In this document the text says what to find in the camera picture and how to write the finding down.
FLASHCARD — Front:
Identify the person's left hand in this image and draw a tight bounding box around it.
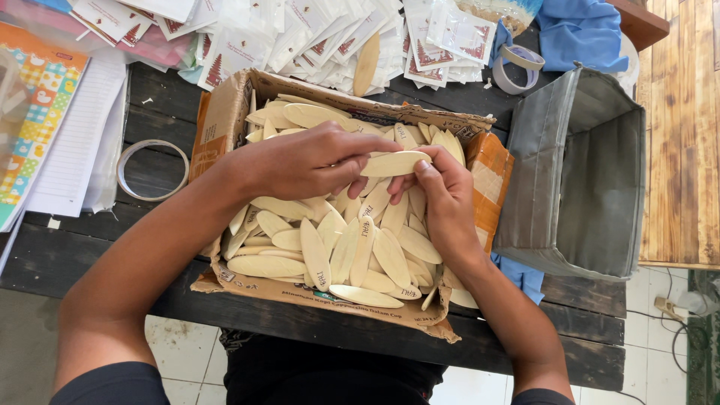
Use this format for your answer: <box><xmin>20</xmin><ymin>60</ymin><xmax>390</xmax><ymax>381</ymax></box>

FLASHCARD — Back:
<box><xmin>225</xmin><ymin>121</ymin><xmax>404</xmax><ymax>201</ymax></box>

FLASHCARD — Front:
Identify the person's right hand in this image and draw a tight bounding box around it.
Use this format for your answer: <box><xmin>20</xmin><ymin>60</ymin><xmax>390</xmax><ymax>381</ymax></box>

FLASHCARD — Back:
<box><xmin>387</xmin><ymin>145</ymin><xmax>485</xmax><ymax>269</ymax></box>

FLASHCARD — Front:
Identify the oval wooden piece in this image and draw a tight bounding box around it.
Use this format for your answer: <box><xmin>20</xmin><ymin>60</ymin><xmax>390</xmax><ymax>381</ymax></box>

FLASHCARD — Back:
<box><xmin>360</xmin><ymin>150</ymin><xmax>433</xmax><ymax>179</ymax></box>

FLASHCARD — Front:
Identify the lone oval wooden slat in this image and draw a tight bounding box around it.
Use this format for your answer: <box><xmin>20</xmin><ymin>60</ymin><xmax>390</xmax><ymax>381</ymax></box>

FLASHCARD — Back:
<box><xmin>352</xmin><ymin>31</ymin><xmax>381</xmax><ymax>98</ymax></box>

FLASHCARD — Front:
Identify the pile of oval wooden tags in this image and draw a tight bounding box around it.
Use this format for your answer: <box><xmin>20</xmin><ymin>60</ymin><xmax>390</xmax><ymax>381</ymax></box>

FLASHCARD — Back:
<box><xmin>222</xmin><ymin>93</ymin><xmax>480</xmax><ymax>311</ymax></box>

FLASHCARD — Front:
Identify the heap of clear printed packets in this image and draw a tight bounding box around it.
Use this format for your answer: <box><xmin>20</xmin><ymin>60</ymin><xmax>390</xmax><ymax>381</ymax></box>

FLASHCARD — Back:
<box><xmin>70</xmin><ymin>0</ymin><xmax>499</xmax><ymax>98</ymax></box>

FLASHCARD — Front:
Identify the brown cardboard box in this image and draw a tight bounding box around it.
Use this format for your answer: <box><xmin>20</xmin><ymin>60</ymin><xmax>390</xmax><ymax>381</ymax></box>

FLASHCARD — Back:
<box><xmin>188</xmin><ymin>67</ymin><xmax>515</xmax><ymax>344</ymax></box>

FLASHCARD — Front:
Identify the grey adhesive tape roll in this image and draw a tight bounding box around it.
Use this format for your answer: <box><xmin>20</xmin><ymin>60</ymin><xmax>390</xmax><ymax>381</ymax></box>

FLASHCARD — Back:
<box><xmin>492</xmin><ymin>44</ymin><xmax>546</xmax><ymax>96</ymax></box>

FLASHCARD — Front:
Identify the beach print plastic bag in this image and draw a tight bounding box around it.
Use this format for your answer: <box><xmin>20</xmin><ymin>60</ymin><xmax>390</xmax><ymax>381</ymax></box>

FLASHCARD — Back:
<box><xmin>454</xmin><ymin>0</ymin><xmax>544</xmax><ymax>38</ymax></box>

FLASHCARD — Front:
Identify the blue cloth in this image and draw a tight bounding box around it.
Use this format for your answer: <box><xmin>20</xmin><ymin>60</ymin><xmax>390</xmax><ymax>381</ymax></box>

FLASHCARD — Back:
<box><xmin>490</xmin><ymin>252</ymin><xmax>546</xmax><ymax>306</ymax></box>
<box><xmin>488</xmin><ymin>0</ymin><xmax>630</xmax><ymax>73</ymax></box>

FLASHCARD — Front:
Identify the pink plastic bag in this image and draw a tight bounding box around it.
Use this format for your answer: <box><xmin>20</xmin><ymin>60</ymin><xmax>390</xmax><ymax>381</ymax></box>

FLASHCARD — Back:
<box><xmin>0</xmin><ymin>0</ymin><xmax>196</xmax><ymax>69</ymax></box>

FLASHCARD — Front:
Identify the person's black shirt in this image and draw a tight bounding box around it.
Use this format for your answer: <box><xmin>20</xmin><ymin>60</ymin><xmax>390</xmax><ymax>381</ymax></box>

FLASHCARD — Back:
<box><xmin>49</xmin><ymin>328</ymin><xmax>576</xmax><ymax>405</ymax></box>

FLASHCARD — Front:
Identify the grey fabric storage box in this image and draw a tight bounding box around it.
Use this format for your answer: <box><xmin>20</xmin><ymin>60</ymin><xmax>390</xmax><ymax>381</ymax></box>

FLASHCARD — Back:
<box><xmin>493</xmin><ymin>66</ymin><xmax>647</xmax><ymax>281</ymax></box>

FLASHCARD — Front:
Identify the clear adhesive tape roll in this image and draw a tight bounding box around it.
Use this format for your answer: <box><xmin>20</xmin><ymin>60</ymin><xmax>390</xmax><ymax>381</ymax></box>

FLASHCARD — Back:
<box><xmin>116</xmin><ymin>139</ymin><xmax>191</xmax><ymax>203</ymax></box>

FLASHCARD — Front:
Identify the white lined paper pad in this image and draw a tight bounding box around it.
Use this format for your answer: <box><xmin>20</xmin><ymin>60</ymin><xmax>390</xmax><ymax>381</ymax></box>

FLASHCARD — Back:
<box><xmin>25</xmin><ymin>55</ymin><xmax>131</xmax><ymax>218</ymax></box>

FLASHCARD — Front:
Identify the brown wooden board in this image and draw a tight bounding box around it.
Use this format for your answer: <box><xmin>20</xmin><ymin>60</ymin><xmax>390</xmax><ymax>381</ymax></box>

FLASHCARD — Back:
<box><xmin>609</xmin><ymin>0</ymin><xmax>671</xmax><ymax>53</ymax></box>

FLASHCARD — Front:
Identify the wooden pallet bench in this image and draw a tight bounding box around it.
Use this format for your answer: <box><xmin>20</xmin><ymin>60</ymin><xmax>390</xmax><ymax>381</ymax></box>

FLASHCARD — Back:
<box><xmin>638</xmin><ymin>0</ymin><xmax>720</xmax><ymax>272</ymax></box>

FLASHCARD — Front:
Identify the colourful checked notebook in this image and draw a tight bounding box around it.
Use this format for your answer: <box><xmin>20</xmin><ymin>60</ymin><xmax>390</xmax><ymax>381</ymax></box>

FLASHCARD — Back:
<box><xmin>0</xmin><ymin>21</ymin><xmax>90</xmax><ymax>233</ymax></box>

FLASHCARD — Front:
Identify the beige power plug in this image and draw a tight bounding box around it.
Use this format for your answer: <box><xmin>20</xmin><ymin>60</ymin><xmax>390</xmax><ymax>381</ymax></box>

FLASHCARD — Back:
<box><xmin>654</xmin><ymin>296</ymin><xmax>685</xmax><ymax>323</ymax></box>

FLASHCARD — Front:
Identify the clear plastic bag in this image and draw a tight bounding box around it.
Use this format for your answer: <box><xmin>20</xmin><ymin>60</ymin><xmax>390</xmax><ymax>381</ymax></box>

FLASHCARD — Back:
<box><xmin>0</xmin><ymin>47</ymin><xmax>33</xmax><ymax>172</ymax></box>

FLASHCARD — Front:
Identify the white plastic object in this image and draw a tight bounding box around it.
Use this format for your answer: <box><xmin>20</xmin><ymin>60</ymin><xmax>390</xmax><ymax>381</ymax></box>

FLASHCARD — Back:
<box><xmin>675</xmin><ymin>289</ymin><xmax>720</xmax><ymax>317</ymax></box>

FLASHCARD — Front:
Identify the green patterned rug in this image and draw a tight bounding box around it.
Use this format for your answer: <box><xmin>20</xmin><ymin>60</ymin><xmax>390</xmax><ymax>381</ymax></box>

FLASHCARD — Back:
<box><xmin>686</xmin><ymin>270</ymin><xmax>720</xmax><ymax>405</ymax></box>

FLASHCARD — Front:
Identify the black floor cable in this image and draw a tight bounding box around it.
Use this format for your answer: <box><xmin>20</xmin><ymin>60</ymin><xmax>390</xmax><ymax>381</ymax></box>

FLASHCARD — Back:
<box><xmin>625</xmin><ymin>268</ymin><xmax>690</xmax><ymax>375</ymax></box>

